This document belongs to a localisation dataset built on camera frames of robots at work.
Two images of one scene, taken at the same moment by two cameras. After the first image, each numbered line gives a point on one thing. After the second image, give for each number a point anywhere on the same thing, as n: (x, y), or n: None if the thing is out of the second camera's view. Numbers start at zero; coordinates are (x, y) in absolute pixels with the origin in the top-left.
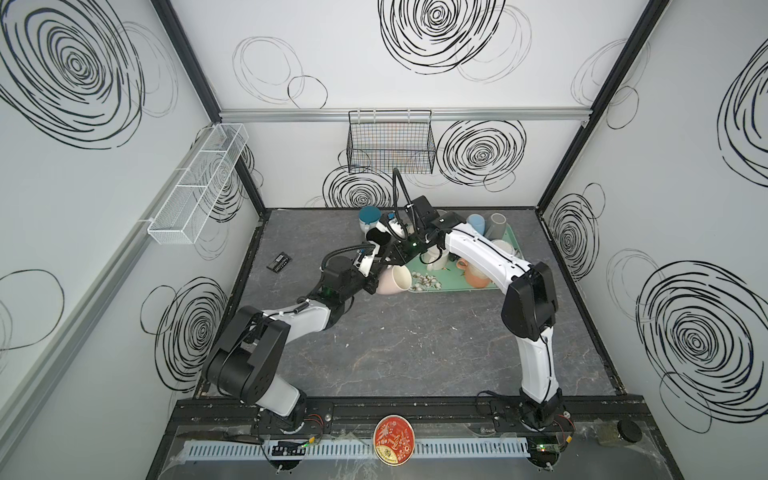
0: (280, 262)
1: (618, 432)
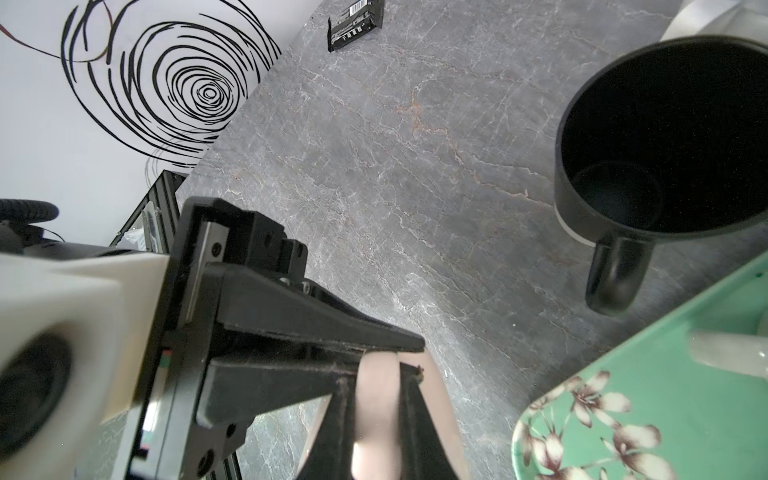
0: (364, 16)
1: None
